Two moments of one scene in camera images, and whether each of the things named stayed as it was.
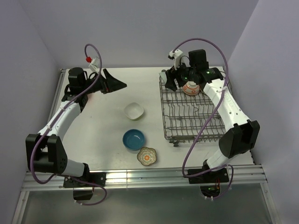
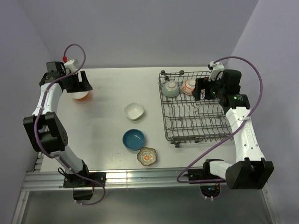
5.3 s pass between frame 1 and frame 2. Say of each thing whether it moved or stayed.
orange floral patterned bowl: stayed
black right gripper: moved
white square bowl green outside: stayed
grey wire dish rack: stayed
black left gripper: moved
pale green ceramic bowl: moved
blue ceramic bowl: stayed
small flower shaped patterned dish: stayed
